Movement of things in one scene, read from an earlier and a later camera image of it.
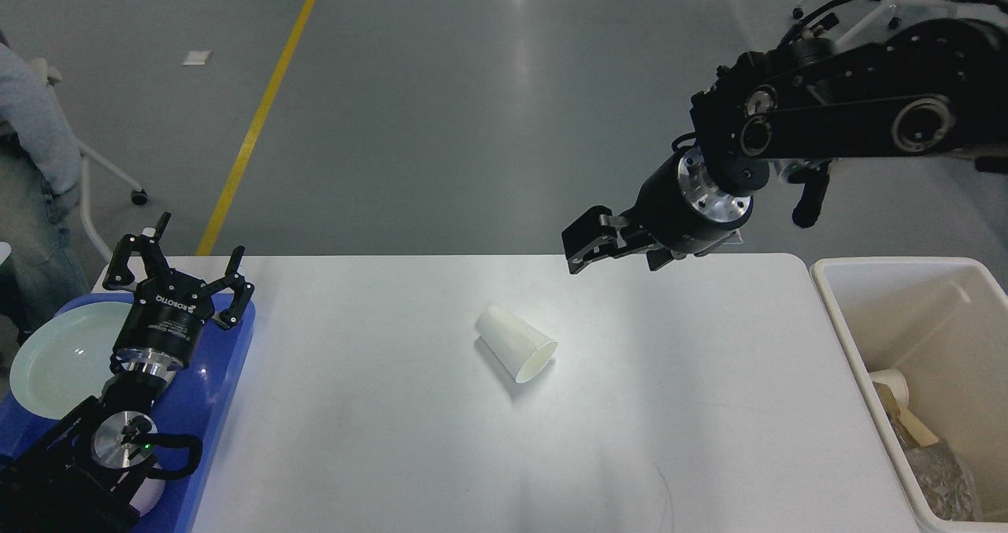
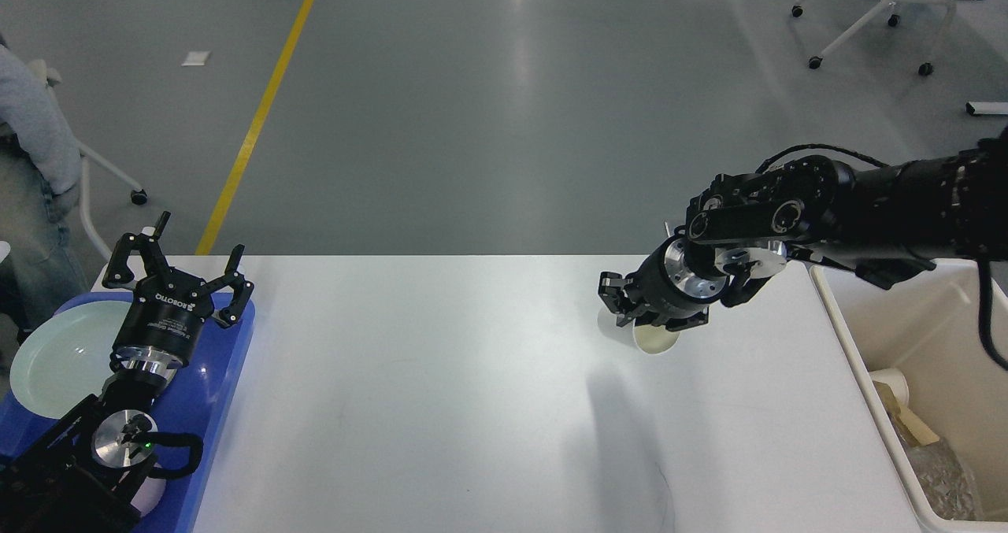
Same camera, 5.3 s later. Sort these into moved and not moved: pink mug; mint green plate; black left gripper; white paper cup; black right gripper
Moved: black right gripper; white paper cup
Not moved: pink mug; mint green plate; black left gripper
